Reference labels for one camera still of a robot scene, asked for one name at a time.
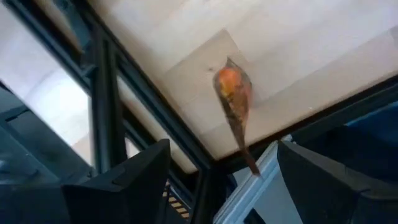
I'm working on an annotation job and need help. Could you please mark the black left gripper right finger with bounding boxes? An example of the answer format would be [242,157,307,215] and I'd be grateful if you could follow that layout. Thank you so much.
[277,139,398,224]

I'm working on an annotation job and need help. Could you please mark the orange spice packet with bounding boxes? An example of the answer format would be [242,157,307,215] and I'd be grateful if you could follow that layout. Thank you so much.
[212,57,261,177]

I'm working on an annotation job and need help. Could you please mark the black metal table frame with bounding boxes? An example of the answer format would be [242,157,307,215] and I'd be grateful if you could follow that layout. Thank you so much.
[6,0,398,224]

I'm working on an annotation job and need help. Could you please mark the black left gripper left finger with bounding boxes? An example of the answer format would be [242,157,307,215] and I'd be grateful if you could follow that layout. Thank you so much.
[0,139,171,224]

